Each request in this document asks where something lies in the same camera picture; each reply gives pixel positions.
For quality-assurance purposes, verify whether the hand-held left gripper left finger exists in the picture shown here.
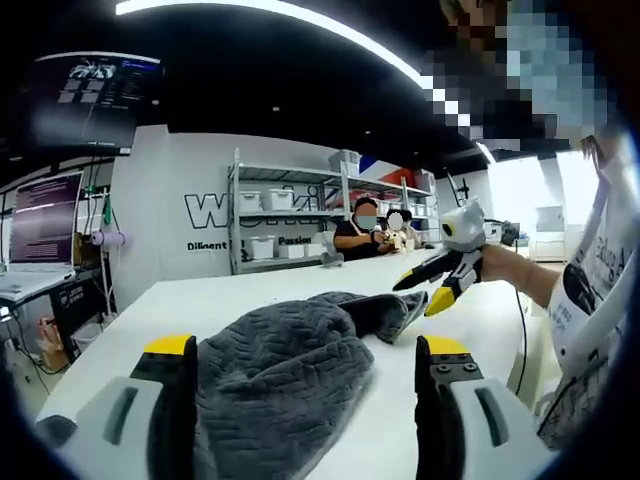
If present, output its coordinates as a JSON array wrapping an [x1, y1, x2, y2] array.
[[34, 333, 199, 480]]

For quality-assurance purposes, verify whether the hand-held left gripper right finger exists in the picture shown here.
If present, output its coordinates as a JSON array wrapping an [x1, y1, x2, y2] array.
[[414, 334, 559, 480]]

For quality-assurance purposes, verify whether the grey towel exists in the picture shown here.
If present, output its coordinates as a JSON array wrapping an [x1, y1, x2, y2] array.
[[192, 289, 430, 480]]

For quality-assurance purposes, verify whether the person's right hand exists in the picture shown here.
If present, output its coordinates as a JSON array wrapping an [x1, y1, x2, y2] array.
[[479, 244, 525, 286]]

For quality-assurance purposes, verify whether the white table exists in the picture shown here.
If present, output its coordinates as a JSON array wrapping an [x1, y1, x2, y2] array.
[[34, 244, 551, 480]]

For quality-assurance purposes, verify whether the black desk cabinet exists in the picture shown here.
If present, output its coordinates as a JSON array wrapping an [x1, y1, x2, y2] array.
[[49, 279, 109, 347]]

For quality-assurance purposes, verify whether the operator in white shirt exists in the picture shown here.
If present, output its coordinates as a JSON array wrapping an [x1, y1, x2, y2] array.
[[537, 134, 640, 451]]

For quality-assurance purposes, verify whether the grey metal shelf rack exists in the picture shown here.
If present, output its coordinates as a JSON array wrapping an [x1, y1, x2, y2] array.
[[227, 148, 441, 275]]

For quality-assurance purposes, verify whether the group of white storage boxes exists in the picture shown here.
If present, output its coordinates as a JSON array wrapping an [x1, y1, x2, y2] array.
[[237, 149, 436, 260]]

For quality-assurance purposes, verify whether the brown cardboard box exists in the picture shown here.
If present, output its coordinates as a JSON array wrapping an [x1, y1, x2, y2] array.
[[74, 234, 102, 267]]

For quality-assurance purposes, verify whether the lilac paper roll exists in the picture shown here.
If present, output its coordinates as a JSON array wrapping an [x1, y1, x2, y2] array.
[[89, 230, 129, 248]]

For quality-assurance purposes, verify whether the computer monitor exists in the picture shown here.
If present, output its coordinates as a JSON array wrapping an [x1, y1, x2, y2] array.
[[9, 172, 85, 267]]

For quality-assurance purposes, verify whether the black hanging ceiling screen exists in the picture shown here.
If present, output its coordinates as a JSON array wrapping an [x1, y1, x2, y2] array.
[[29, 52, 164, 156]]

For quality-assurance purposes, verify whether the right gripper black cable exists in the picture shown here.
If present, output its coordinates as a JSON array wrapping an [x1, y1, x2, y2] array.
[[513, 289, 530, 397]]

